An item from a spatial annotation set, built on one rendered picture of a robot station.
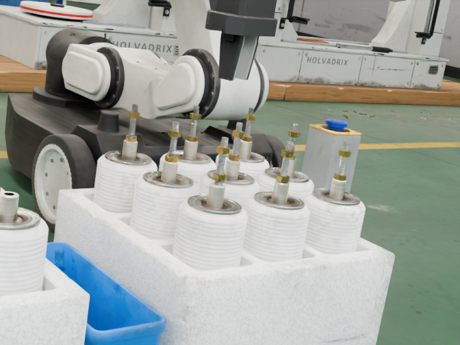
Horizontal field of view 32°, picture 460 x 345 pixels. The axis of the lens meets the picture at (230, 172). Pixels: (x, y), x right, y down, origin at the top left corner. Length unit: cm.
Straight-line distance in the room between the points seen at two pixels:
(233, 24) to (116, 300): 42
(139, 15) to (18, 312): 282
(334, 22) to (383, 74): 349
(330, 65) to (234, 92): 266
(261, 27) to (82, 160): 64
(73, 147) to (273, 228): 58
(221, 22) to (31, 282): 39
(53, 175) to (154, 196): 55
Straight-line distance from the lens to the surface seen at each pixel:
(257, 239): 115
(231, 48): 104
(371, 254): 125
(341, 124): 148
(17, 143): 194
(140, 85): 180
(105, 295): 117
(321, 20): 814
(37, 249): 94
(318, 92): 410
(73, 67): 197
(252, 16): 103
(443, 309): 163
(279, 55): 397
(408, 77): 473
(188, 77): 158
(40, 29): 324
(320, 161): 147
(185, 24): 167
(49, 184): 169
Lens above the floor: 56
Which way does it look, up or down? 14 degrees down
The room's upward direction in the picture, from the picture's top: 9 degrees clockwise
